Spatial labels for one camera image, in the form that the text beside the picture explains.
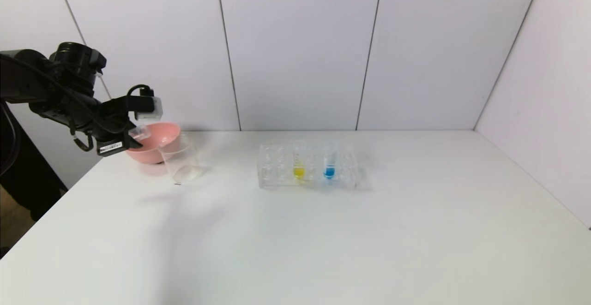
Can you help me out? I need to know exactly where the test tube with red pigment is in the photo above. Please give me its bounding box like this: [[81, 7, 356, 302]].
[[129, 125, 153, 142]]

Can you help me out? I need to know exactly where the test tube with yellow pigment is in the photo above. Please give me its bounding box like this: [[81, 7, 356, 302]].
[[292, 140, 307, 180]]

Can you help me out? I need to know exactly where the test tube with blue pigment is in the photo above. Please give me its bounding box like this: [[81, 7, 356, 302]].
[[322, 141, 337, 180]]

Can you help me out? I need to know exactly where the clear plastic test tube rack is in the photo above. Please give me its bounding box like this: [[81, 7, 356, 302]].
[[257, 144, 359, 190]]

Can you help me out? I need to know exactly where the clear glass beaker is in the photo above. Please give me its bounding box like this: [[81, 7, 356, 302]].
[[158, 134, 205, 186]]

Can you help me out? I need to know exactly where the pink bowl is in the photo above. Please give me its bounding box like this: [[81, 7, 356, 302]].
[[125, 122, 181, 165]]

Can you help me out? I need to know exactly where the person leg in black trousers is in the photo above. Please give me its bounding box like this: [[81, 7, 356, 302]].
[[0, 102, 68, 223]]

